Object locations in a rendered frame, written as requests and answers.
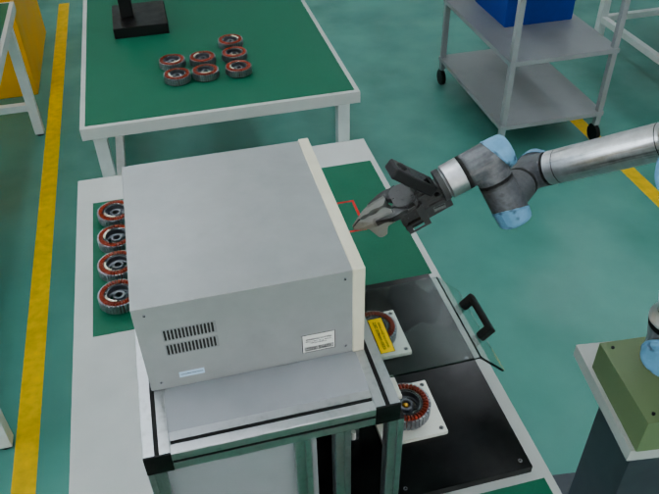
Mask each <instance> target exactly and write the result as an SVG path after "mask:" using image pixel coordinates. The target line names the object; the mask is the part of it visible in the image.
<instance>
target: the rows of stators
mask: <svg viewBox="0 0 659 494"><path fill-rule="evenodd" d="M110 214H111V216H109V215H110ZM97 218H98V221H99V223H100V224H101V225H102V226H104V227H105V228H104V229H102V230H101V231H100V232H99V233H98V235H97V242H98V245H99V248H100V250H101V251H102V252H104V253H106V255H104V256H103V257H102V258H101V259H100V260H99V261H98V264H97V269H98V272H99V275H100V277H101V278H102V279H103V280H104V281H107V282H108V283H106V284H105V285H104V286H102V288H100V290H99V291H98V295H97V299H98V302H99V305H100V308H101V310H102V311H104V312H105V313H107V314H112V315H113V314H115V315H117V314H119V315H120V314H124V313H125V312H126V313H127V312H128V311H129V297H128V279H127V246H126V228H125V210H124V200H116V202H115V200H114V201H113V202H112V201H110V202H107V203H105V204H104V205H102V206H101V207H100V208H99V209H98V210H97ZM109 240H111V242H110V241H109ZM124 263H126V265H124ZM110 267H112V268H111V269H110ZM125 292H126V293H125ZM112 296H113V300H112V299H110V298H111V297H112Z"/></svg>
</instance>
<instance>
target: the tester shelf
mask: <svg viewBox="0 0 659 494"><path fill-rule="evenodd" d="M135 347H136V362H137V378H138V395H139V411H140V426H141V442H142V458H143V459H142V461H143V464H144V466H145V469H146V473H147V475H153V474H157V473H162V472H166V471H171V470H175V469H181V468H186V467H190V466H195V465H199V464H204V463H208V462H213V461H216V460H221V459H225V458H229V457H234V456H238V455H243V454H247V453H252V452H256V451H261V450H265V449H270V448H274V447H278V446H282V445H286V444H291V443H295V442H300V441H304V440H309V439H313V438H318V437H322V436H327V435H331V434H335V433H339V432H343V431H348V430H352V429H357V428H361V427H366V426H370V425H375V424H380V423H385V422H389V421H394V420H400V410H401V403H400V401H399V398H398V396H397V393H396V391H395V388H394V386H393V384H392V381H391V379H390V376H389V374H388V371H387V369H386V367H385V364H384V362H383V359H382V357H381V354H380V351H379V348H378V346H377V343H376V341H375V338H374V336H373V335H372V332H371V330H370V327H369V325H368V322H367V320H366V318H365V325H364V350H360V351H355V352H353V351H349V352H344V353H339V354H334V355H329V356H324V357H320V358H315V359H310V360H306V361H301V362H296V363H291V364H286V365H281V366H276V367H271V368H266V369H261V370H254V371H249V372H244V373H239V374H234V375H229V376H224V377H219V378H214V379H210V380H205V381H200V382H195V383H190V384H185V385H181V386H176V387H171V388H166V389H161V390H157V391H152V390H151V387H150V383H149V379H148V376H147V372H146V368H145V366H144V362H143V358H142V355H141V351H140V348H139V344H138V340H137V337H136V334H135Z"/></svg>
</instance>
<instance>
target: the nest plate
mask: <svg viewBox="0 0 659 494"><path fill-rule="evenodd" d="M412 384H413V385H414V384H415V385H417V387H418V386H420V387H421V388H423V389H424V391H426V392H427V393H428V395H429V397H430V399H431V413H430V416H429V419H428V421H427V422H425V424H424V425H422V426H421V427H419V428H417V429H413V430H411V428H410V430H407V429H406V430H403V441H402V444H406V443H410V442H414V441H419V440H423V439H427V438H432V437H436V436H439V435H444V434H447V433H448V429H447V427H446V425H445V423H444V421H443V419H442V416H441V414H440V412H439V410H438V408H437V405H436V403H435V401H434V399H433V398H432V396H431V392H430V390H429V388H428V386H427V383H426V381H425V380H422V381H417V382H412ZM375 426H376V429H377V431H378V434H379V437H380V441H381V444H382V432H383V423H380V424H375Z"/></svg>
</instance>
